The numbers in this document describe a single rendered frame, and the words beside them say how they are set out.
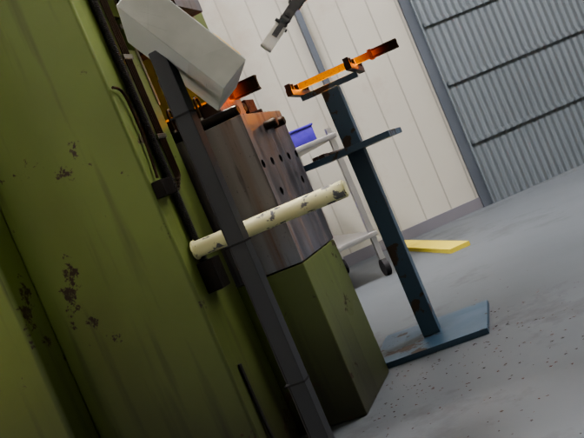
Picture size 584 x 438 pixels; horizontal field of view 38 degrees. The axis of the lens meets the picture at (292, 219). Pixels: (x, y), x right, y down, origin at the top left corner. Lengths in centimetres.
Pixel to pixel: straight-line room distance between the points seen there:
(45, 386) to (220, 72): 99
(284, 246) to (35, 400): 78
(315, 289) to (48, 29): 99
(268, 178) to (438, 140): 390
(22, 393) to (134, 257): 47
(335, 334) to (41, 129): 97
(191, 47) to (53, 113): 59
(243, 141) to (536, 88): 429
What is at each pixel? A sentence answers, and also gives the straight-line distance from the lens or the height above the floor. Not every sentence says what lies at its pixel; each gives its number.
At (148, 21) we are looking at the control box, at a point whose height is 111.
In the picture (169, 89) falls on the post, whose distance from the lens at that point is 196.
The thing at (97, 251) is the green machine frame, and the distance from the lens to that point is 227.
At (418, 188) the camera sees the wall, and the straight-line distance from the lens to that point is 612.
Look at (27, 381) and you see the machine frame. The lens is 236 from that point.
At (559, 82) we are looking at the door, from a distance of 653.
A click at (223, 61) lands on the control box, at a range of 181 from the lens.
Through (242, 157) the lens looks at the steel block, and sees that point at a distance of 237.
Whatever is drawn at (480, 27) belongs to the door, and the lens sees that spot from 638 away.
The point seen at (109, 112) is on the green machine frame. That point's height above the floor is 103.
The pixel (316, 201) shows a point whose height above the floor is 62.
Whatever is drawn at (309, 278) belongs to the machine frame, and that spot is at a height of 42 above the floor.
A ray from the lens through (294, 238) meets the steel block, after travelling 237.
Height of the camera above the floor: 67
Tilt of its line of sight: 2 degrees down
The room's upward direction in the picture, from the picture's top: 23 degrees counter-clockwise
